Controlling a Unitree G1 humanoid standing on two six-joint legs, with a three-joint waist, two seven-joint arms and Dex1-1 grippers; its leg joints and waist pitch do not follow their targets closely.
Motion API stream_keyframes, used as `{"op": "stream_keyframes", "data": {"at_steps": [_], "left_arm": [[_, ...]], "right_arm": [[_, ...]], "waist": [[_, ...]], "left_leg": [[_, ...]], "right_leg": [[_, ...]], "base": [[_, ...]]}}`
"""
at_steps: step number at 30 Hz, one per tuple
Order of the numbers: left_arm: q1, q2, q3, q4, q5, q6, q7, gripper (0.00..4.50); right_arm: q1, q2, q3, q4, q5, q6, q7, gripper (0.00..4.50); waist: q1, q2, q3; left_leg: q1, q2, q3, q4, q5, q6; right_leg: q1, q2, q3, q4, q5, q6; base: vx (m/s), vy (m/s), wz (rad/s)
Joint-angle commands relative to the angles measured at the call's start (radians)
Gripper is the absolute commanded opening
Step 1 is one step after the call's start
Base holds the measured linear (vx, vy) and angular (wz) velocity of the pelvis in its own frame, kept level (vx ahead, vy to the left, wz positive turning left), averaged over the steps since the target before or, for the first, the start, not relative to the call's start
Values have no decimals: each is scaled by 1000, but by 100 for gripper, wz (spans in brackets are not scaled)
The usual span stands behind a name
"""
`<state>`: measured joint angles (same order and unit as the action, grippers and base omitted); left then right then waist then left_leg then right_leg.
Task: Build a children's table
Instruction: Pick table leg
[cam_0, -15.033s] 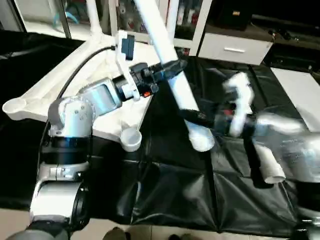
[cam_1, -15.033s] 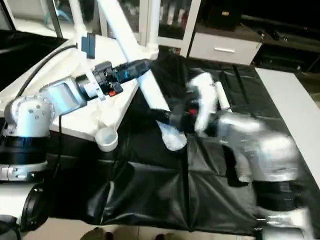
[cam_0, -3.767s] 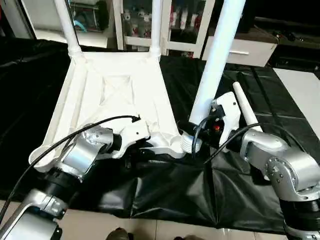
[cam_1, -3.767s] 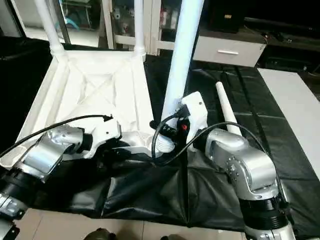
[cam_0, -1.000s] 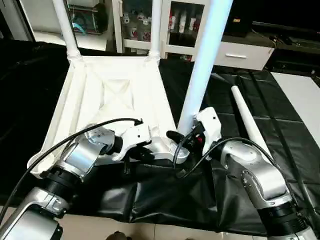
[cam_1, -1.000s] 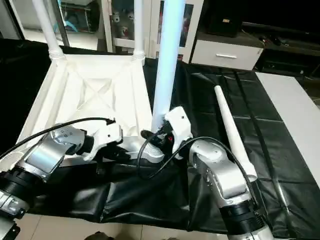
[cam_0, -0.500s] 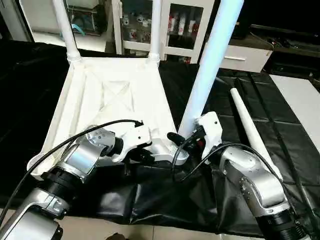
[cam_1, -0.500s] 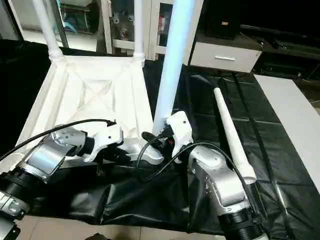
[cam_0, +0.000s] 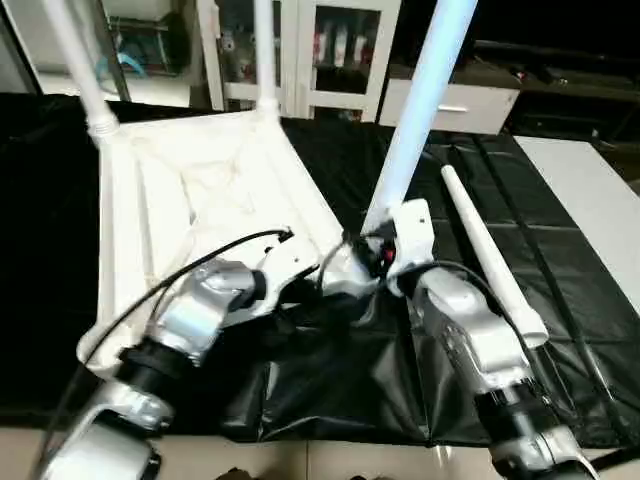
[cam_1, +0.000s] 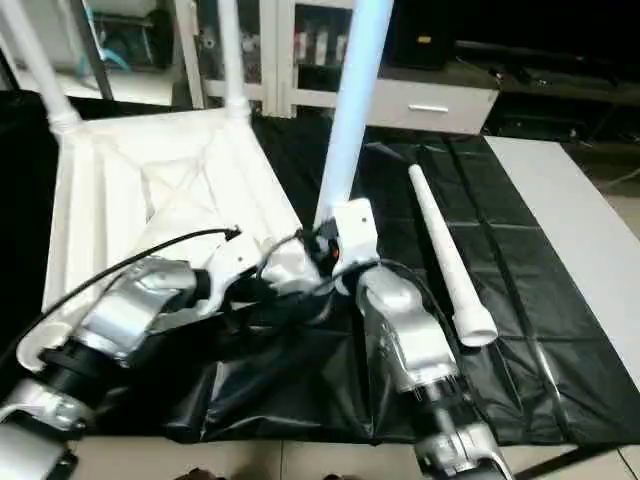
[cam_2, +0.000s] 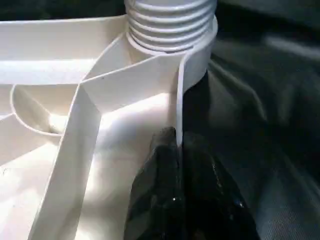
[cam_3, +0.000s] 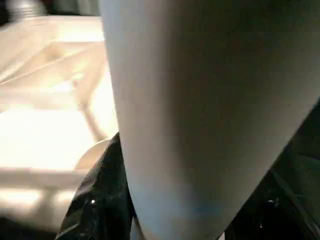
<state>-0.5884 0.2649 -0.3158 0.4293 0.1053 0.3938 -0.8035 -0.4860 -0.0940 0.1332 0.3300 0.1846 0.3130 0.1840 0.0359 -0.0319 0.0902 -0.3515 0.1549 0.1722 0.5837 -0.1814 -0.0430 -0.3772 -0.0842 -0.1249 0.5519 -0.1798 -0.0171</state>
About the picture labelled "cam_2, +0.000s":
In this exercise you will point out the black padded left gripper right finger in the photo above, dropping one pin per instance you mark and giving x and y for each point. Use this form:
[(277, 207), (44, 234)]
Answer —
[(215, 205)]

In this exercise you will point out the white plastic children's table top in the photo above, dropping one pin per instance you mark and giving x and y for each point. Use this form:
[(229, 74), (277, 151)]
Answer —
[(60, 100)]

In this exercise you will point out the white plastic table leg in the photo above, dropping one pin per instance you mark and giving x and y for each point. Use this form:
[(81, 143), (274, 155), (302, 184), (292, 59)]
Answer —
[(170, 25)]

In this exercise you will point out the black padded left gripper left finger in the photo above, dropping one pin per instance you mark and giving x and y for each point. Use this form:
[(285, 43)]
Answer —
[(157, 195)]

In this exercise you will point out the black plastic work mat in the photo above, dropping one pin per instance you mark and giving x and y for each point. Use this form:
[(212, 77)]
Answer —
[(270, 115)]

